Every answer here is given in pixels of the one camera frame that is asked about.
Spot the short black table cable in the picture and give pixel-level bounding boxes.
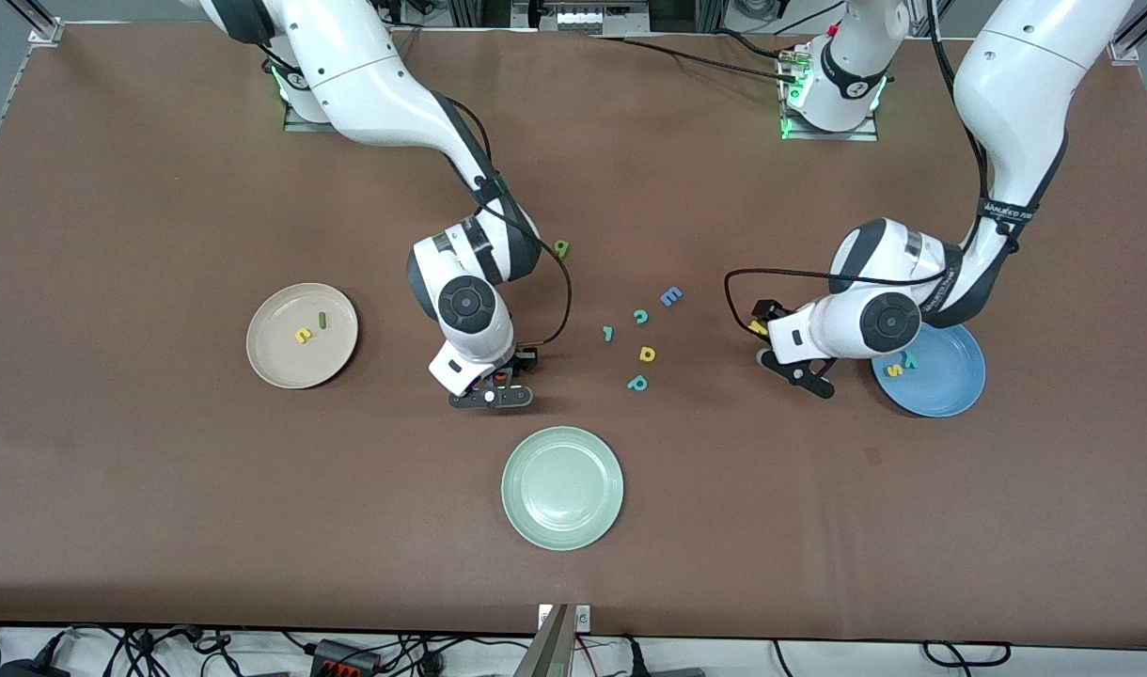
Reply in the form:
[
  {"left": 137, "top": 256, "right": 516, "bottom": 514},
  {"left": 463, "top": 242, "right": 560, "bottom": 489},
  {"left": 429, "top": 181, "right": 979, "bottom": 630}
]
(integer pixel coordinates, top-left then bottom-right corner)
[{"left": 710, "top": 28, "right": 786, "bottom": 62}]

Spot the black looped floor cable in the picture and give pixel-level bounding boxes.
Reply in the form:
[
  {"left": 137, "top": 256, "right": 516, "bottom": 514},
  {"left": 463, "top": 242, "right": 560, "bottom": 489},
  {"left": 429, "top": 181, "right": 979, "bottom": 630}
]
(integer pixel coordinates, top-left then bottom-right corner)
[{"left": 919, "top": 640, "right": 1013, "bottom": 667}]

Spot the beige brown plate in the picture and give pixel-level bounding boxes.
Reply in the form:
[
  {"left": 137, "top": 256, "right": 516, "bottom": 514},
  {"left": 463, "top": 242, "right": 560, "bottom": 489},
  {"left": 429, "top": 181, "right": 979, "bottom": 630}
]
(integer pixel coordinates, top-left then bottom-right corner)
[{"left": 246, "top": 283, "right": 359, "bottom": 390}]

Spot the pale green plate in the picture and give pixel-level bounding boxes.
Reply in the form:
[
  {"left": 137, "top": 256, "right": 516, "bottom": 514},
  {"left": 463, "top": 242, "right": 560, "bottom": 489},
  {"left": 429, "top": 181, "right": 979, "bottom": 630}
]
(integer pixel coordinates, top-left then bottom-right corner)
[{"left": 501, "top": 426, "right": 625, "bottom": 552}]

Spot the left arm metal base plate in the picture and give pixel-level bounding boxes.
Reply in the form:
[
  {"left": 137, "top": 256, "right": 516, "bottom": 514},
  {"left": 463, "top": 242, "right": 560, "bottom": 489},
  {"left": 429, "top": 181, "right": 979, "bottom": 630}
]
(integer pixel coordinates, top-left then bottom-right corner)
[{"left": 780, "top": 118, "right": 880, "bottom": 142}]

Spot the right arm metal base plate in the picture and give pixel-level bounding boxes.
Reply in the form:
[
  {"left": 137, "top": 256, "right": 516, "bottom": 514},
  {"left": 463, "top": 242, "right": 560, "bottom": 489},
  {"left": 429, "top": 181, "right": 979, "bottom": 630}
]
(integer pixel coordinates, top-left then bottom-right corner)
[{"left": 284, "top": 102, "right": 339, "bottom": 133}]

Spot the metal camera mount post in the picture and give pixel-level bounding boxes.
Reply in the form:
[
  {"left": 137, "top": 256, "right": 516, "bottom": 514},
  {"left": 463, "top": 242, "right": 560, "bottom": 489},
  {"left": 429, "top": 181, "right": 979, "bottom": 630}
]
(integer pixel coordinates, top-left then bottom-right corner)
[{"left": 512, "top": 604, "right": 591, "bottom": 677}]

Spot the metal terminal box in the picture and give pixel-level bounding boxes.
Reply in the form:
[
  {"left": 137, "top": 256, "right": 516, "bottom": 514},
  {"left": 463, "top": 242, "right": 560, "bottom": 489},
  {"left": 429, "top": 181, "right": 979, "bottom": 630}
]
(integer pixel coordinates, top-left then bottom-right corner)
[{"left": 512, "top": 0, "right": 650, "bottom": 37}]

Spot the long black table cable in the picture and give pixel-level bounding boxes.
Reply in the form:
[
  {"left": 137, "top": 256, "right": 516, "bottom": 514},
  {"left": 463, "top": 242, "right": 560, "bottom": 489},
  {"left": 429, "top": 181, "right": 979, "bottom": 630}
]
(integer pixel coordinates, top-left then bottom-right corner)
[{"left": 592, "top": 34, "right": 802, "bottom": 86}]

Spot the blue plate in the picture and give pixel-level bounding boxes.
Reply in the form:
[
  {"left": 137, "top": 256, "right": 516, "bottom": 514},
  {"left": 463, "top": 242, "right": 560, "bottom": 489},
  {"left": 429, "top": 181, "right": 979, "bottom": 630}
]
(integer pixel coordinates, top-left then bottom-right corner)
[{"left": 872, "top": 320, "right": 987, "bottom": 418}]

